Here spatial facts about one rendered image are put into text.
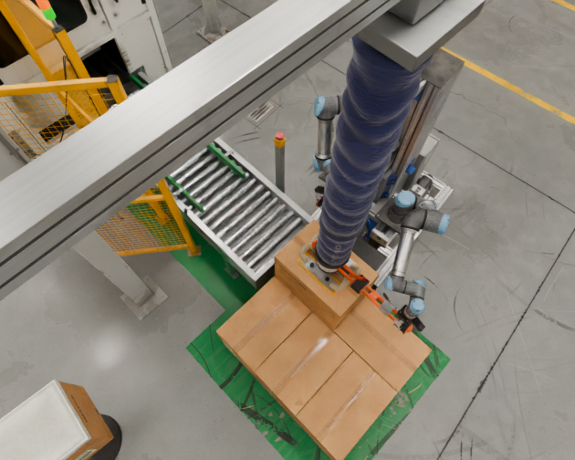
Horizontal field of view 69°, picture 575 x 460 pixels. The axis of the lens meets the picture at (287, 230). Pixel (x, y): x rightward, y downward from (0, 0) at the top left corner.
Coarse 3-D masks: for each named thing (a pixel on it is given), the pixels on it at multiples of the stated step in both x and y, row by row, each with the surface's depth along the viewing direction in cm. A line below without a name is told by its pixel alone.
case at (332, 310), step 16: (304, 240) 289; (288, 256) 284; (352, 256) 284; (288, 272) 284; (304, 272) 279; (368, 272) 280; (304, 288) 284; (320, 288) 274; (320, 304) 280; (336, 304) 270; (352, 304) 273; (336, 320) 279
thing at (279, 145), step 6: (276, 144) 324; (282, 144) 323; (276, 150) 332; (282, 150) 330; (276, 156) 340; (282, 156) 338; (276, 162) 348; (282, 162) 346; (276, 168) 355; (282, 168) 353; (276, 174) 364; (282, 174) 362; (276, 180) 372; (282, 180) 370; (282, 186) 380
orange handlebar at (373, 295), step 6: (312, 246) 273; (342, 270) 265; (348, 270) 266; (348, 276) 263; (366, 294) 259; (372, 294) 258; (378, 294) 258; (372, 300) 256; (384, 300) 257; (378, 306) 256; (396, 312) 254; (390, 318) 254; (408, 330) 249
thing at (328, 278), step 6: (306, 252) 283; (300, 258) 281; (312, 258) 281; (300, 264) 279; (306, 264) 279; (312, 264) 276; (306, 270) 278; (312, 276) 276; (324, 276) 275; (330, 276) 276; (318, 282) 275; (324, 282) 274; (330, 282) 274; (336, 282) 274; (330, 288) 272; (330, 294) 271
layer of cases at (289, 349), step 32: (288, 288) 316; (256, 320) 305; (288, 320) 305; (320, 320) 305; (352, 320) 306; (384, 320) 306; (256, 352) 295; (288, 352) 295; (320, 352) 295; (352, 352) 296; (384, 352) 296; (416, 352) 296; (288, 384) 286; (320, 384) 286; (352, 384) 286; (384, 384) 287; (320, 416) 277; (352, 416) 278
